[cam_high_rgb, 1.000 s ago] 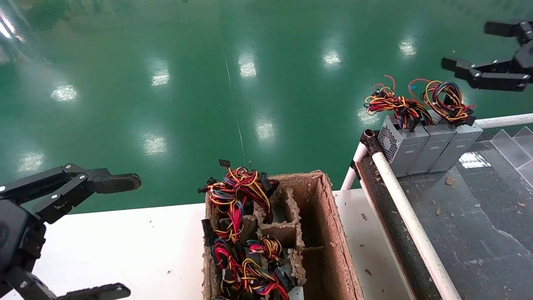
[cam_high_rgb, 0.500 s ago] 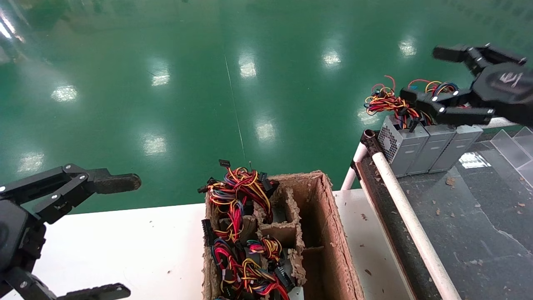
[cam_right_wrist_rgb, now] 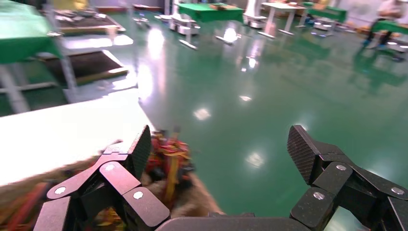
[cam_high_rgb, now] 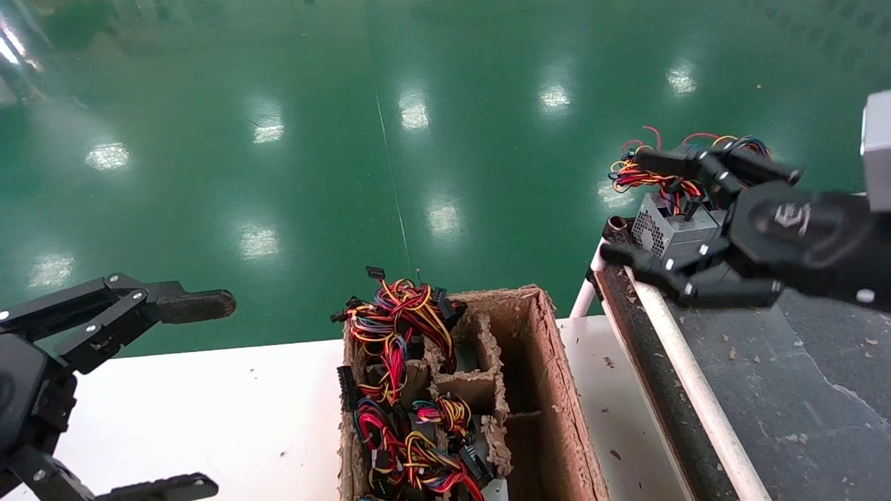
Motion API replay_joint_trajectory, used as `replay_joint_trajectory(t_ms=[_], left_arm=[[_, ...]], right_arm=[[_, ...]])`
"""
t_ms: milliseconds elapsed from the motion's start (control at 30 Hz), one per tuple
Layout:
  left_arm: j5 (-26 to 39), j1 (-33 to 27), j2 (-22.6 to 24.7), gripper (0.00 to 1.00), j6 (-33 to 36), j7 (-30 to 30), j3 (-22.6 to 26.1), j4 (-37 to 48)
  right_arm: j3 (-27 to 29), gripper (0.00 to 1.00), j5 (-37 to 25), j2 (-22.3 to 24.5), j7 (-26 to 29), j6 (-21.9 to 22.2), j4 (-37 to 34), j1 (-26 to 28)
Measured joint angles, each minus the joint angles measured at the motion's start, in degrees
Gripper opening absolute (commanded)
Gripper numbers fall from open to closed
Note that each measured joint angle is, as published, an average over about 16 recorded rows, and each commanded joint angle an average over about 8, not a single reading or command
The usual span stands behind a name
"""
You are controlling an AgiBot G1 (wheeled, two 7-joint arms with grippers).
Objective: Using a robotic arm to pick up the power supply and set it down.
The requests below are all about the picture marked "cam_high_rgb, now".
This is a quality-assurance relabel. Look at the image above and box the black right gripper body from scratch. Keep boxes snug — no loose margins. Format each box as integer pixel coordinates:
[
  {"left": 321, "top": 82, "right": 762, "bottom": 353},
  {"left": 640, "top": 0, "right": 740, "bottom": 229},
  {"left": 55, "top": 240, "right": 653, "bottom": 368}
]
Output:
[{"left": 724, "top": 182, "right": 891, "bottom": 312}]

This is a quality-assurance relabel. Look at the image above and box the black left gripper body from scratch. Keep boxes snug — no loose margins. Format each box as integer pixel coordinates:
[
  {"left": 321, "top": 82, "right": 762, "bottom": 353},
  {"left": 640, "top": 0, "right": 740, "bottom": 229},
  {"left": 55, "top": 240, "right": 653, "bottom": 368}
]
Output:
[{"left": 0, "top": 333, "right": 77, "bottom": 492}]

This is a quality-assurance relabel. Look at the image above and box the long white rail tube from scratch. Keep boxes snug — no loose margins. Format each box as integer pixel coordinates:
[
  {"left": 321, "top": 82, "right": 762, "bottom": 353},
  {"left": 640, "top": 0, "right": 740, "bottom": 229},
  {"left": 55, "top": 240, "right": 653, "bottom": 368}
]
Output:
[{"left": 623, "top": 264, "right": 773, "bottom": 501}]

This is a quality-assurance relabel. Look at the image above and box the large multicolour wire bundle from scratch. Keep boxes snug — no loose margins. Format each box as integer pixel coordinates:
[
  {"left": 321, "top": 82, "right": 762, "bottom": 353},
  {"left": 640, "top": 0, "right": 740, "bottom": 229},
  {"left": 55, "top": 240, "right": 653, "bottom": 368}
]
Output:
[{"left": 329, "top": 266, "right": 468, "bottom": 406}]

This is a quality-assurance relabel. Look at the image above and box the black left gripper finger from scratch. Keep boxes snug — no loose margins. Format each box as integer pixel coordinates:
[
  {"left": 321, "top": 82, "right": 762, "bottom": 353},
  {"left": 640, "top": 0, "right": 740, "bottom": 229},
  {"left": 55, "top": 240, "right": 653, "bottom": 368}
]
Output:
[
  {"left": 0, "top": 273, "right": 237, "bottom": 376},
  {"left": 7, "top": 445, "right": 220, "bottom": 501}
]

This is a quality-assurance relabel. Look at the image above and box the black conveyor belt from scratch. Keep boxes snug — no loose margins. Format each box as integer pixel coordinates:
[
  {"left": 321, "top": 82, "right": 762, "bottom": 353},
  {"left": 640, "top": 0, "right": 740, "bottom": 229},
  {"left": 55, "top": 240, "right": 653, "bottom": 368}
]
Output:
[{"left": 588, "top": 264, "right": 891, "bottom": 501}]

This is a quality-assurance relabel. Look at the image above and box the grey power supply with vent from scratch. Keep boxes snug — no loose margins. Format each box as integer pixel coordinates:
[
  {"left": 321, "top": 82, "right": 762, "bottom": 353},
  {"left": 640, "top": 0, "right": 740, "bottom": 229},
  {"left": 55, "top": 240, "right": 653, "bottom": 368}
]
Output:
[{"left": 630, "top": 193, "right": 726, "bottom": 260}]

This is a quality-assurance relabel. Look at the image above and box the black multi-pin connector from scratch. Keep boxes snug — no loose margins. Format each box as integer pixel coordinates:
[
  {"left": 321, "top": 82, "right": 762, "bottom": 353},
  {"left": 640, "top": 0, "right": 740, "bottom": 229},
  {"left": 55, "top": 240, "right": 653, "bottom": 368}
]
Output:
[{"left": 337, "top": 365, "right": 360, "bottom": 413}]

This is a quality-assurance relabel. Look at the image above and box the small multicolour wire bundle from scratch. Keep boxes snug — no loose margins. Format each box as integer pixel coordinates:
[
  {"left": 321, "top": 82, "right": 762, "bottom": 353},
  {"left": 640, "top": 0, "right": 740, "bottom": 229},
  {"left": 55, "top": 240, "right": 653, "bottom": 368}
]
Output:
[{"left": 412, "top": 395, "right": 474, "bottom": 440}]

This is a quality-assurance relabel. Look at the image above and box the dark tube joint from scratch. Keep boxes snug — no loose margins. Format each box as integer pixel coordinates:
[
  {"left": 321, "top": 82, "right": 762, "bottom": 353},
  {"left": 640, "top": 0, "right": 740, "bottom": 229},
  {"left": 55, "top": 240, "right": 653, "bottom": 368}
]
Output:
[{"left": 602, "top": 216, "right": 636, "bottom": 246}]

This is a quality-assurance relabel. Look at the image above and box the white support leg tube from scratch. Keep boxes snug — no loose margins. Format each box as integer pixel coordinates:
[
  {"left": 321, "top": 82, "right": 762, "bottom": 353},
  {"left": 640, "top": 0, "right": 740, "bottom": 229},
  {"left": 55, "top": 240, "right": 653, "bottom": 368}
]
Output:
[{"left": 569, "top": 244, "right": 613, "bottom": 319}]

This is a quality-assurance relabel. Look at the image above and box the brown pulp cardboard tray box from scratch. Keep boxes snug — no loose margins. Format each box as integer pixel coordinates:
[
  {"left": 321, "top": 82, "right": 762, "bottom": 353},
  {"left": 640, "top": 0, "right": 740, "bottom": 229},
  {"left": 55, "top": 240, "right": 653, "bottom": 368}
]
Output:
[{"left": 338, "top": 284, "right": 610, "bottom": 501}]

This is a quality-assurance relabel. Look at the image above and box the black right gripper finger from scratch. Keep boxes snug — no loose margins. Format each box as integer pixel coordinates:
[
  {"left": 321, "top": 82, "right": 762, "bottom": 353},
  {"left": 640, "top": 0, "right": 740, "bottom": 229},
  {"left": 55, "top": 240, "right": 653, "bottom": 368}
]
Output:
[
  {"left": 600, "top": 233, "right": 784, "bottom": 309},
  {"left": 632, "top": 143, "right": 803, "bottom": 209}
]

